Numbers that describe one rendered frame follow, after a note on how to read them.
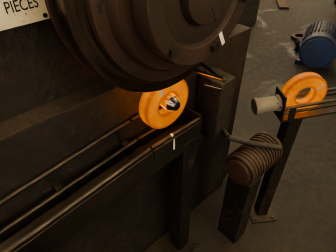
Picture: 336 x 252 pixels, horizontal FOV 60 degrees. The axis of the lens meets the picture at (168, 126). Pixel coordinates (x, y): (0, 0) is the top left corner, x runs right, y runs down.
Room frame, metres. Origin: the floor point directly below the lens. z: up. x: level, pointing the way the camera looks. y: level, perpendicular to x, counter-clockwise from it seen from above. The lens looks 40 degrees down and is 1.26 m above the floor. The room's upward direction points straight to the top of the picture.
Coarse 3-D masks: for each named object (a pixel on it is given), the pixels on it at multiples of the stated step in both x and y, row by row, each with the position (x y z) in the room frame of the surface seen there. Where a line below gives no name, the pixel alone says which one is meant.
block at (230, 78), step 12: (216, 84) 0.76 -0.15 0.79; (228, 84) 0.77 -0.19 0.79; (204, 96) 0.79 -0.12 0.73; (216, 96) 0.76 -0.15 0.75; (228, 96) 0.78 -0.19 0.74; (204, 108) 0.79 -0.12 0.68; (216, 108) 0.75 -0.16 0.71; (228, 108) 0.78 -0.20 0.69; (204, 120) 0.78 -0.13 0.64; (216, 120) 0.75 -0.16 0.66; (228, 120) 0.79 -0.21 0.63; (204, 132) 0.78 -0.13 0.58; (216, 132) 0.75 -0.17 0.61
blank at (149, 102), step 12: (180, 84) 0.66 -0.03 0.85; (144, 96) 0.60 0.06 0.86; (156, 96) 0.61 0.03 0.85; (180, 96) 0.66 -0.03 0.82; (144, 108) 0.59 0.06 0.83; (156, 108) 0.60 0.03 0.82; (180, 108) 0.66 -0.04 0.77; (144, 120) 0.59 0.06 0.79; (156, 120) 0.60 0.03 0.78; (168, 120) 0.63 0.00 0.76
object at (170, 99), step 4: (140, 92) 0.69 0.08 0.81; (164, 96) 0.63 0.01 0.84; (168, 96) 0.62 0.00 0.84; (172, 96) 0.62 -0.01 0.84; (176, 96) 0.63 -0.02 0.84; (164, 100) 0.62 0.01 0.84; (168, 100) 0.61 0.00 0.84; (172, 100) 0.61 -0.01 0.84; (176, 100) 0.61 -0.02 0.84; (160, 104) 0.62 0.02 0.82; (164, 104) 0.61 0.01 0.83; (168, 104) 0.61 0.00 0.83; (172, 104) 0.60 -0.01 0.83; (176, 104) 0.61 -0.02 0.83; (164, 108) 0.62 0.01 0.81; (168, 108) 0.60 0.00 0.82; (172, 108) 0.60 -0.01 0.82; (176, 108) 0.61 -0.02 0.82
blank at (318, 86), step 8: (304, 72) 0.86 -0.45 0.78; (312, 72) 0.86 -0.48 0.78; (288, 80) 0.85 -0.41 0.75; (296, 80) 0.83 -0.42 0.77; (304, 80) 0.83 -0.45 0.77; (312, 80) 0.83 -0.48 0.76; (320, 80) 0.84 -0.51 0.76; (288, 88) 0.83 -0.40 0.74; (296, 88) 0.83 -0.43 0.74; (312, 88) 0.84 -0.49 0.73; (320, 88) 0.84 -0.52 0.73; (288, 96) 0.82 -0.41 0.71; (304, 96) 0.86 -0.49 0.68; (312, 96) 0.84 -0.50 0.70; (320, 96) 0.84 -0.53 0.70; (288, 104) 0.83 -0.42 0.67; (296, 104) 0.83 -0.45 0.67
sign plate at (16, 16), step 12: (0, 0) 0.52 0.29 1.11; (12, 0) 0.53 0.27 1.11; (24, 0) 0.55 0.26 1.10; (36, 0) 0.56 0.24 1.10; (0, 12) 0.52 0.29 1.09; (12, 12) 0.53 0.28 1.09; (24, 12) 0.54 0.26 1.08; (36, 12) 0.56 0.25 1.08; (0, 24) 0.51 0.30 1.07; (12, 24) 0.52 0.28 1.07; (24, 24) 0.54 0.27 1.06
